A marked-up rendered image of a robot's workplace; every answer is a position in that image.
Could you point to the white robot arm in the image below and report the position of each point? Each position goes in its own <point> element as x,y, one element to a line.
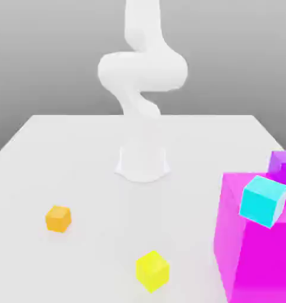
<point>142,71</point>

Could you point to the small cyan cube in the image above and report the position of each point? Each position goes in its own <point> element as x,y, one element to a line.
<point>261,201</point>

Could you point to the small orange cube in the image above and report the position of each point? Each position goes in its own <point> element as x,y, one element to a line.
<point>58,219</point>

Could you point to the large magenta box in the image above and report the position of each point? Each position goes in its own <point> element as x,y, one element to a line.
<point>258,260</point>

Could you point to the small purple cube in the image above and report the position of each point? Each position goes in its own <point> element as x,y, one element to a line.
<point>283,167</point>

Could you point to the small yellow cube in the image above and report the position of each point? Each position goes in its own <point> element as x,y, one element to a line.
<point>152,271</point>

